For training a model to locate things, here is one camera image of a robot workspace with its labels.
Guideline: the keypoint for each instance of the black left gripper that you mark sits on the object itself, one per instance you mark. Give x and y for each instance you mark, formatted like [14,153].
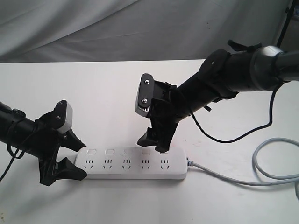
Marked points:
[48,142]

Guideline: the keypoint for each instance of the grey backdrop cloth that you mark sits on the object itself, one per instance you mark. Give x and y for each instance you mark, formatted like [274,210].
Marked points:
[34,31]

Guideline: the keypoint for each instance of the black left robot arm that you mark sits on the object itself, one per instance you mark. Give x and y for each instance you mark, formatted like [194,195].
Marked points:
[17,132]

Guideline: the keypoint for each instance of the black tripod stand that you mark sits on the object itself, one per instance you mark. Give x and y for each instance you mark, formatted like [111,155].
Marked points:
[289,10]

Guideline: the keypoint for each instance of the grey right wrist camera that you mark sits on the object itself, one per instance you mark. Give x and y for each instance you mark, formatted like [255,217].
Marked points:
[144,95]

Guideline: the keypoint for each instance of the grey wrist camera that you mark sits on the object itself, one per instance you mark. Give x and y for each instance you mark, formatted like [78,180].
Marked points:
[144,95]
[62,117]

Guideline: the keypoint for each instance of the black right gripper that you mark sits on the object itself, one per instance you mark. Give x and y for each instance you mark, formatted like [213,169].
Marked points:
[165,113]

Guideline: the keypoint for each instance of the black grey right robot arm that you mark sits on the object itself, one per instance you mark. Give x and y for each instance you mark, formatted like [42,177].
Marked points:
[222,76]

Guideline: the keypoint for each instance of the white five-socket power strip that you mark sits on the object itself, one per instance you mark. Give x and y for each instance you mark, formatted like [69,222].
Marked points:
[132,163]

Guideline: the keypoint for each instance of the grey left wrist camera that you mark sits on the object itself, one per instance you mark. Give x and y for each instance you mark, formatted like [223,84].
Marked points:
[62,117]

